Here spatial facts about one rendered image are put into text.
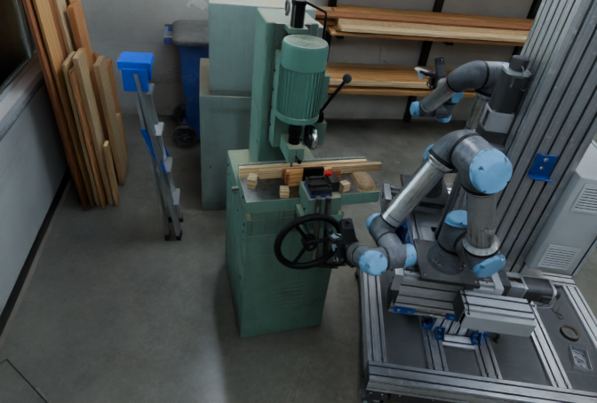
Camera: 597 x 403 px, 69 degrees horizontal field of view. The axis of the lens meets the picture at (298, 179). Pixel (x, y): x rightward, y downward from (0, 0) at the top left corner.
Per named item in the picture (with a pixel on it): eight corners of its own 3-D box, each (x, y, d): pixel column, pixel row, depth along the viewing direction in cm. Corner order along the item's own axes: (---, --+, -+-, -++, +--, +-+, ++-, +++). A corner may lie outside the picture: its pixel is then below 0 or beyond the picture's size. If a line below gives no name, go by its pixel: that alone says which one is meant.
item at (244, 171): (239, 177, 189) (239, 168, 186) (238, 175, 191) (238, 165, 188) (365, 169, 206) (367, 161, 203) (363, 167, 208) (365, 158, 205)
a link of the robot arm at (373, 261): (391, 275, 134) (365, 279, 132) (374, 265, 145) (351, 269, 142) (390, 250, 133) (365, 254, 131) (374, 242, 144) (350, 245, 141)
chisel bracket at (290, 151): (287, 166, 185) (289, 149, 180) (279, 149, 196) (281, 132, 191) (303, 165, 187) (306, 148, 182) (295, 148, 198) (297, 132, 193)
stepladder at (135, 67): (158, 243, 279) (113, 64, 210) (162, 217, 299) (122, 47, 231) (183, 240, 281) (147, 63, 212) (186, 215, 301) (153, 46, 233)
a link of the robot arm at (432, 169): (448, 110, 135) (355, 224, 153) (468, 127, 127) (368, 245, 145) (470, 124, 141) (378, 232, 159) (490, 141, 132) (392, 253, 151)
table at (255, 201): (249, 229, 172) (250, 217, 168) (236, 184, 195) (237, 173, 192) (386, 215, 189) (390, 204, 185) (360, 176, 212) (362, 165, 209)
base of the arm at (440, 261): (460, 249, 178) (468, 232, 173) (469, 277, 166) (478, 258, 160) (424, 245, 179) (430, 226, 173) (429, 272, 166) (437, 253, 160)
